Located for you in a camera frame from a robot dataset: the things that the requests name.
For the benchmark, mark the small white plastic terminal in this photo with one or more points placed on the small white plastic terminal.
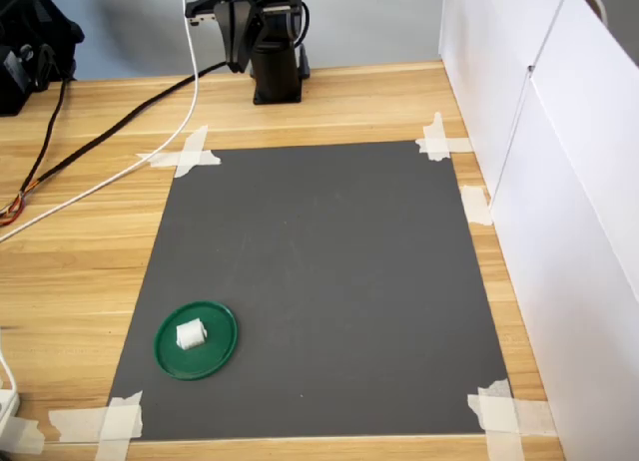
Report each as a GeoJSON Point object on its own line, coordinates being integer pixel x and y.
{"type": "Point", "coordinates": [191, 334]}

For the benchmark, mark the round green lid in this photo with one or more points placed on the round green lid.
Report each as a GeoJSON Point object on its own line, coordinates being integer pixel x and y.
{"type": "Point", "coordinates": [212, 353]}

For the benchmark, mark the white masking tape strip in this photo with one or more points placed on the white masking tape strip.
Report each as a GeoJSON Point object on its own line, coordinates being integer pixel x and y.
{"type": "Point", "coordinates": [192, 144]}
{"type": "Point", "coordinates": [75, 423]}
{"type": "Point", "coordinates": [155, 158]}
{"type": "Point", "coordinates": [539, 416]}
{"type": "Point", "coordinates": [459, 145]}
{"type": "Point", "coordinates": [435, 127]}
{"type": "Point", "coordinates": [501, 433]}
{"type": "Point", "coordinates": [22, 433]}
{"type": "Point", "coordinates": [476, 206]}
{"type": "Point", "coordinates": [117, 443]}

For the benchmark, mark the black bag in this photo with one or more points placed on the black bag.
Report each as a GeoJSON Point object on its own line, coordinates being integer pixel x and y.
{"type": "Point", "coordinates": [50, 27]}

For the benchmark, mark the black power supply box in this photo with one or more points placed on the black power supply box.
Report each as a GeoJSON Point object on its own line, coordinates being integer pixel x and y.
{"type": "Point", "coordinates": [15, 82]}

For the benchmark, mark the dark grey mat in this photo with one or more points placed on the dark grey mat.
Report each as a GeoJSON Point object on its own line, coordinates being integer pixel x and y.
{"type": "Point", "coordinates": [324, 281]}

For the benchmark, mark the white power strip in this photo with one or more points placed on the white power strip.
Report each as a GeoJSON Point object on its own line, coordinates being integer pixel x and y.
{"type": "Point", "coordinates": [7, 406]}

